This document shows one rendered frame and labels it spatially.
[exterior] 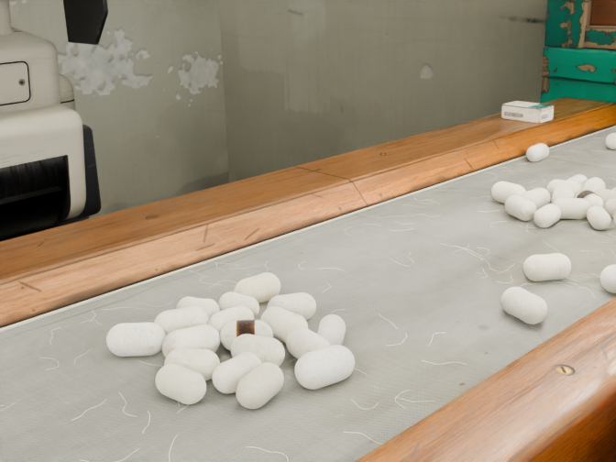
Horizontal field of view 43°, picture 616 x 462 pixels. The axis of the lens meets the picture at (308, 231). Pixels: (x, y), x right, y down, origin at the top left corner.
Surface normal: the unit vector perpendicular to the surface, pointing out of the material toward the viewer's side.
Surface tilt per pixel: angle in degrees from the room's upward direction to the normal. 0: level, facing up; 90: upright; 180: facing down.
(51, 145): 98
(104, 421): 0
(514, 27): 90
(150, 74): 90
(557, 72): 90
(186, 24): 90
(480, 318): 0
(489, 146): 45
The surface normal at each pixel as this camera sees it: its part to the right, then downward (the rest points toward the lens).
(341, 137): -0.70, 0.25
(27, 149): 0.71, 0.34
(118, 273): 0.47, -0.51
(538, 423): -0.03, -0.95
